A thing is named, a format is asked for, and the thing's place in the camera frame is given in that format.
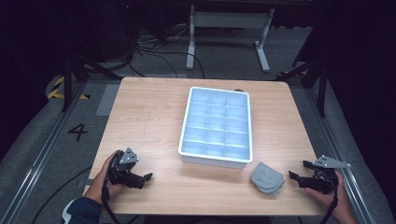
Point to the person's left hand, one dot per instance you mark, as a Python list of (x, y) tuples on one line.
[(99, 183)]

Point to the white divided storage box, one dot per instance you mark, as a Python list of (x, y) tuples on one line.
[(216, 124)]

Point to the white metal table frame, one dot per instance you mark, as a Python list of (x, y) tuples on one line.
[(230, 20)]

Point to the yellow and black floor tape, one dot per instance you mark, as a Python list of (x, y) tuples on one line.
[(56, 91)]

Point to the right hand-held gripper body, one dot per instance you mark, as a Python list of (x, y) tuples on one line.
[(323, 179)]

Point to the grey sock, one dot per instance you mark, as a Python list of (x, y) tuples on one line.
[(266, 175), (275, 188)]

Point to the black metal stand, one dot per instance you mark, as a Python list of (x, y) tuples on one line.
[(67, 81), (322, 84)]

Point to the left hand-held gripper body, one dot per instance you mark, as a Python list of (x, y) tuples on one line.
[(126, 161)]

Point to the metal floor rail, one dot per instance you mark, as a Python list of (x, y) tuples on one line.
[(34, 161), (339, 149)]

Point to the person's right hand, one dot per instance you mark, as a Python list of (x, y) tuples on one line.
[(339, 202)]

